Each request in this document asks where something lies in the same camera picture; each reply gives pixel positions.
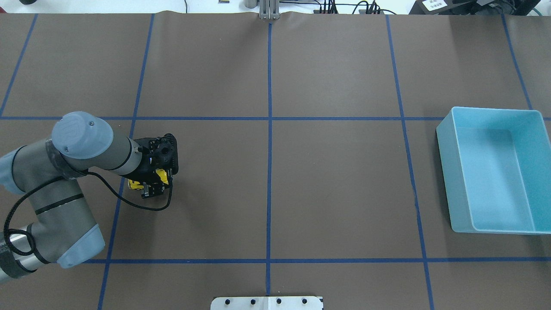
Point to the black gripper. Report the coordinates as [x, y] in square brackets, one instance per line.
[147, 173]

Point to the yellow beetle toy car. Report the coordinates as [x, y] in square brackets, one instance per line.
[137, 185]

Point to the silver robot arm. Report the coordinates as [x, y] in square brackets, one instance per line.
[52, 221]

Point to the silver metal cylinder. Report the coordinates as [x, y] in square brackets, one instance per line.
[250, 3]

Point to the black usb hub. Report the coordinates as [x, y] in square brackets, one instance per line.
[362, 7]

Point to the light blue plastic bin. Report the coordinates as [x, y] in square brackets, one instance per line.
[496, 167]

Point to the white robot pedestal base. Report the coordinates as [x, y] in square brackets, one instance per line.
[268, 303]

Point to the aluminium frame post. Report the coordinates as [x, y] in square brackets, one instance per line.
[269, 9]

